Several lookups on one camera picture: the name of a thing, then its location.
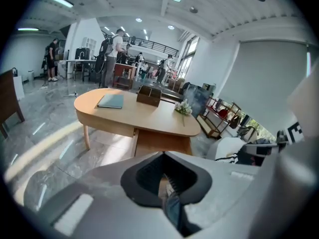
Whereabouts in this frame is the white flower bouquet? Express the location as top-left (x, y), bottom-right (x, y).
top-left (174, 99), bottom-right (193, 127)

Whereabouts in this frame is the brown wooden desk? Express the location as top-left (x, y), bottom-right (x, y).
top-left (113, 63), bottom-right (138, 91)

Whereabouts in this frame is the white long table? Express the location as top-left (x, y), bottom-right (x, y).
top-left (58, 58), bottom-right (98, 82)

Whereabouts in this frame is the black balcony railing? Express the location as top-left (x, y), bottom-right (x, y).
top-left (122, 35), bottom-right (180, 57)

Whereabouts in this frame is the dark brown wooden box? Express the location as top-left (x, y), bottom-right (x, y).
top-left (136, 85), bottom-right (162, 107)

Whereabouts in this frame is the person's leg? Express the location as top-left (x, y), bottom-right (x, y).
top-left (158, 175), bottom-right (181, 231)

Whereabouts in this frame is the dark brown wooden cabinet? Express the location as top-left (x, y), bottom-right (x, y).
top-left (0, 68), bottom-right (26, 139)

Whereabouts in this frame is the wooden rack with red shelves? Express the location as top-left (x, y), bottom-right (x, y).
top-left (196, 96), bottom-right (243, 139)

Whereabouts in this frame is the wooden coffee table drawer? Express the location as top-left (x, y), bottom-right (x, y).
top-left (131, 128), bottom-right (193, 157)

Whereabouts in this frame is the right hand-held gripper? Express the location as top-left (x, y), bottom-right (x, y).
top-left (238, 61), bottom-right (319, 167)

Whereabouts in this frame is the green book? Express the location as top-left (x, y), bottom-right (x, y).
top-left (97, 94), bottom-right (125, 110)

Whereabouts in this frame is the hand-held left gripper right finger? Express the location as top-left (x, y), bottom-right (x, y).
top-left (164, 150), bottom-right (260, 238)

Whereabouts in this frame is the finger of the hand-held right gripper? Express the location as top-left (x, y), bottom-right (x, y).
top-left (206, 136), bottom-right (247, 163)

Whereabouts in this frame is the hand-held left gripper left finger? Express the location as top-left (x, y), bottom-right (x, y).
top-left (44, 151), bottom-right (185, 239)

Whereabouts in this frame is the wooden coffee table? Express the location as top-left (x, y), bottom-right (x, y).
top-left (74, 88), bottom-right (201, 156)

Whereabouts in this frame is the dark glass board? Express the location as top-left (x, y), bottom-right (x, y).
top-left (189, 85), bottom-right (213, 118)

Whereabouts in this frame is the black appliance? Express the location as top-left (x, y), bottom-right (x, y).
top-left (75, 47), bottom-right (91, 60)

